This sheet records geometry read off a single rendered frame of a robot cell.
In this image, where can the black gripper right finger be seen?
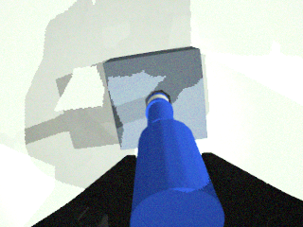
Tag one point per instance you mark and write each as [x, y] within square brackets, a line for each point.
[249, 202]

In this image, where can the grey square block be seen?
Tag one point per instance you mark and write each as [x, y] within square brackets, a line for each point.
[176, 73]

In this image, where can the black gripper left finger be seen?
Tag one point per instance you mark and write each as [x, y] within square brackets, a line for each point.
[106, 203]

